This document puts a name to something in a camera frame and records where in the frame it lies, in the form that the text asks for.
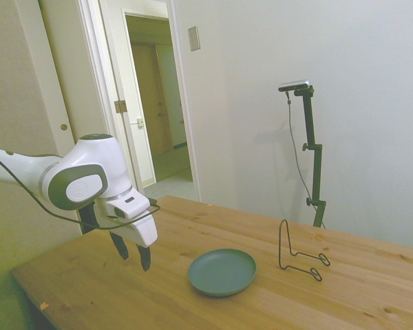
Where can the white open door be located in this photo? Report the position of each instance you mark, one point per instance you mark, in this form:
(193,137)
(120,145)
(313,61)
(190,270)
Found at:
(69,68)

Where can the orange tape scrap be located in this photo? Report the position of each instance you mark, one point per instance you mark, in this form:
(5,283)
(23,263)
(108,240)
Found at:
(44,305)

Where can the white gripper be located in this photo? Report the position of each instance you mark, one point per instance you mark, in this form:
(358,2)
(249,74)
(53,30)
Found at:
(144,230)

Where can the metal door strike plate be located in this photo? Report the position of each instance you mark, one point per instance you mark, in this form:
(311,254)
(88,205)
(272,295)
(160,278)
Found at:
(140,122)

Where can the brown wooden hallway door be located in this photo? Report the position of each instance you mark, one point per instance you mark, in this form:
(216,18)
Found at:
(151,103)

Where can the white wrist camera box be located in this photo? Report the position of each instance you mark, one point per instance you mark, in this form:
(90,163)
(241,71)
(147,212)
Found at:
(130,204)

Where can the grey exterior camera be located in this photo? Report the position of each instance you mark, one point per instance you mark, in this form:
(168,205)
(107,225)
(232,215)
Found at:
(294,86)

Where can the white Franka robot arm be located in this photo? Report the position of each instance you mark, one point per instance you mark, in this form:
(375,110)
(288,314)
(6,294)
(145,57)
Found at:
(96,154)

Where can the brass door hinge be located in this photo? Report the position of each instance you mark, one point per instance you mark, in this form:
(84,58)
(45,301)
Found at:
(120,106)

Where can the teal round plate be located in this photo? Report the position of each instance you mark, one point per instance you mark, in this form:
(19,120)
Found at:
(220,271)

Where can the beige wall switch plate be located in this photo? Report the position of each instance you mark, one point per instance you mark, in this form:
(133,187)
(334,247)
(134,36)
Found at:
(193,38)

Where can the black camera stand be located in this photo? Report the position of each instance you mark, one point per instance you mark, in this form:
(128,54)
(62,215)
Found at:
(309,120)

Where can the white door frame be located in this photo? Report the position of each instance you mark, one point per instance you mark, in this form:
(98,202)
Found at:
(184,103)

